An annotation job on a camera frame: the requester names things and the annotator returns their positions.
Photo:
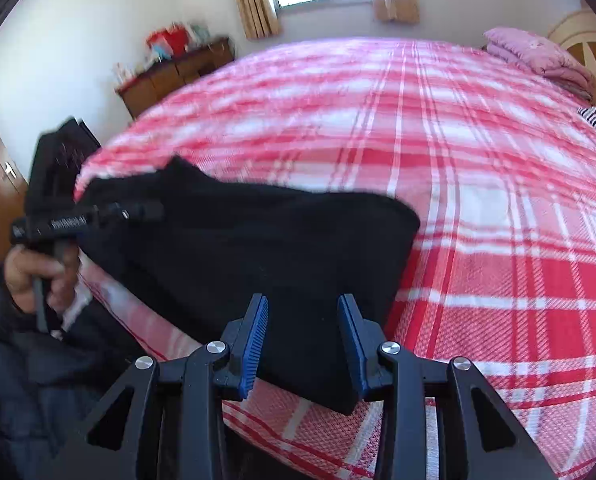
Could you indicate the red plaid bed blanket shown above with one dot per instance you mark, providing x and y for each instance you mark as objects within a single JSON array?
[{"x": 478, "y": 210}]

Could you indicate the red gift bag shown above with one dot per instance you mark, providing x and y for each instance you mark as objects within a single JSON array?
[{"x": 168, "y": 42}]

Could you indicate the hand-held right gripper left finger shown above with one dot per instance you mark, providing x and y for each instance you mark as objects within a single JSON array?
[{"x": 255, "y": 347}]

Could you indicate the pale teal bag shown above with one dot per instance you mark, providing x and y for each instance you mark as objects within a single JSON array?
[{"x": 199, "y": 32}]

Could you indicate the person's dark jacket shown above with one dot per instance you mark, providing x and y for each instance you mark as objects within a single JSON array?
[{"x": 18, "y": 410}]

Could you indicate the black pants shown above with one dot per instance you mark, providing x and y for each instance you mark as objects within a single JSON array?
[{"x": 228, "y": 260}]

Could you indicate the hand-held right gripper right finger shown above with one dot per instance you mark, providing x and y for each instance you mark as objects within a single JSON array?
[{"x": 350, "y": 347}]

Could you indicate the person's left hand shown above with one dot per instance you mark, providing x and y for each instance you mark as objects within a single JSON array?
[{"x": 20, "y": 275}]

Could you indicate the folded pink quilt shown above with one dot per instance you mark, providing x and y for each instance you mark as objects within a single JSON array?
[{"x": 533, "y": 52}]

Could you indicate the brown wooden desk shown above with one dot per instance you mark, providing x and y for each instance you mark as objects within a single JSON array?
[{"x": 168, "y": 80}]

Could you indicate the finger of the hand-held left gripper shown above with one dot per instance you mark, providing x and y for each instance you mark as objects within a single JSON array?
[{"x": 138, "y": 211}]

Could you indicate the cream and wood headboard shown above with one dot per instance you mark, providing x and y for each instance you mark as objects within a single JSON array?
[{"x": 588, "y": 35}]

